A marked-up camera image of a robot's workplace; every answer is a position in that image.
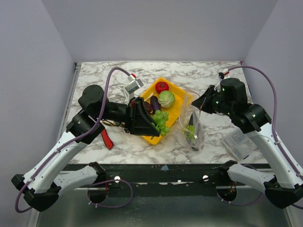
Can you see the black metal base rail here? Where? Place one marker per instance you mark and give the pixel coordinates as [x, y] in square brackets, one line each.
[161, 180]

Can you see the green celery stalk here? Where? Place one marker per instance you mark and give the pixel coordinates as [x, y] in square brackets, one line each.
[189, 133]

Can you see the green cabbage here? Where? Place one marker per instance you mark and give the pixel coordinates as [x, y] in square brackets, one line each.
[166, 99]

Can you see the yellow plastic tray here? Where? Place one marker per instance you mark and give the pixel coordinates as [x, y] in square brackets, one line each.
[173, 111]

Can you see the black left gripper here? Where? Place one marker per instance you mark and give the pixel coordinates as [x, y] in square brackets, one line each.
[138, 119]

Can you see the purple eggplant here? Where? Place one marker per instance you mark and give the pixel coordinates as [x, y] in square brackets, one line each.
[154, 103]

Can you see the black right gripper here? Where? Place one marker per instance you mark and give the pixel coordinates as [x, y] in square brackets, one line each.
[206, 99]

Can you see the dark purple round fruit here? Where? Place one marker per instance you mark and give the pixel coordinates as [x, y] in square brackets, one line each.
[148, 108]

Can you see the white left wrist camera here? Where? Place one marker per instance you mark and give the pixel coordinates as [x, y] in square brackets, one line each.
[133, 85]

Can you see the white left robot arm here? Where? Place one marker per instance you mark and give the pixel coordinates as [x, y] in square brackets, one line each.
[42, 185]

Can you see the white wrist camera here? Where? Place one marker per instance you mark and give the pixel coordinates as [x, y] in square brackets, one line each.
[133, 85]
[223, 75]

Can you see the red tomato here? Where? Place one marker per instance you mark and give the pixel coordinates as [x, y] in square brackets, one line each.
[161, 86]

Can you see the clear plastic packet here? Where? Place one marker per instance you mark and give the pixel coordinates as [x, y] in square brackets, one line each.
[239, 145]

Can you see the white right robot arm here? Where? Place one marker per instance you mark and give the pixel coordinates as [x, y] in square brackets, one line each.
[284, 186]

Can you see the red black handled tool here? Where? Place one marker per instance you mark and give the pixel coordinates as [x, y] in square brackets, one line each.
[106, 139]

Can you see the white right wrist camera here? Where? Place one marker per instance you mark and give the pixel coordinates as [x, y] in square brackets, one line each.
[223, 75]

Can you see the green grape bunch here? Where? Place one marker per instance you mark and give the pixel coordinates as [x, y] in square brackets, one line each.
[160, 118]

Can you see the clear pink-dotted zip bag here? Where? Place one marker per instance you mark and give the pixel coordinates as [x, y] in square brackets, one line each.
[185, 112]

